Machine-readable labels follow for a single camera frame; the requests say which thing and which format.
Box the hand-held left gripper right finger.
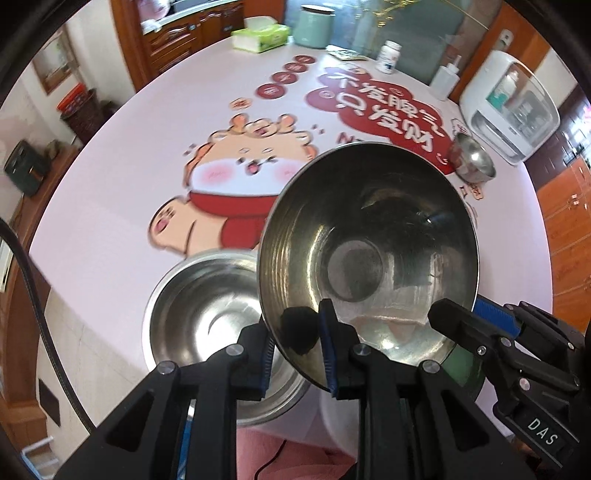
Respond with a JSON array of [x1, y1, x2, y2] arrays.
[[318, 298, 522, 480]]

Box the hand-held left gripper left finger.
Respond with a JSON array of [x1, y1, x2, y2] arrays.
[[55, 318, 278, 480]]

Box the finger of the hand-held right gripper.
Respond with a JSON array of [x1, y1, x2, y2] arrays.
[[475, 298, 525, 337], [427, 298, 506, 358]]

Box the green plate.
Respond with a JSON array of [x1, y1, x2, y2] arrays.
[[450, 344, 486, 400]]

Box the large white plate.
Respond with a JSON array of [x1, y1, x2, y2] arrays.
[[318, 383, 490, 462]]

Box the large steel bowl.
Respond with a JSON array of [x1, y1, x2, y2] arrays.
[[142, 249, 311, 426]]

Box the pink steel bowl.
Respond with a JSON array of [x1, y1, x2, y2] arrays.
[[257, 142, 481, 389]]

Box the person's pink clothing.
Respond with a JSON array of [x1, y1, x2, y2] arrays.
[[235, 427, 358, 480]]

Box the wooden shelf cabinet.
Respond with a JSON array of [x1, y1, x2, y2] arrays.
[[531, 115, 591, 324]]

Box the small steel bowl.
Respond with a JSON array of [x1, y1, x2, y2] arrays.
[[445, 133, 498, 184]]

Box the white bottle sterilizer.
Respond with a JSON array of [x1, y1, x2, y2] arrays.
[[458, 50, 561, 166]]

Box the clear squeeze bottle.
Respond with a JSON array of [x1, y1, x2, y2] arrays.
[[429, 54, 462, 101]]

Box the white pill bottle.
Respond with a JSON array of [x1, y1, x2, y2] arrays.
[[376, 40, 402, 75]]

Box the brown wicker bin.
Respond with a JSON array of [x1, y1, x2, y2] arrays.
[[60, 90, 118, 144]]

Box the dark teal device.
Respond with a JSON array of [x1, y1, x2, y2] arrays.
[[4, 141, 47, 198]]

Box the green tissue box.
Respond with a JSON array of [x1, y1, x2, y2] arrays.
[[231, 16, 291, 54]]

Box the mint green canister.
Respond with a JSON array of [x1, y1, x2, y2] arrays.
[[293, 4, 337, 49]]

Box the red basket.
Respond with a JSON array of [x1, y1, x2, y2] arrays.
[[56, 83, 88, 112]]

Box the wooden kitchen base cabinet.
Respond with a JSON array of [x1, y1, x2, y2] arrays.
[[139, 0, 245, 79]]

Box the pink rice cooker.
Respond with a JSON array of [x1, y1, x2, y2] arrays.
[[139, 0, 171, 21]]

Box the black cable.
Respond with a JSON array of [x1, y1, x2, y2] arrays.
[[0, 220, 99, 437]]

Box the wooden framed wall niche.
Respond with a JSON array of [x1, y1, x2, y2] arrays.
[[31, 32, 79, 96]]

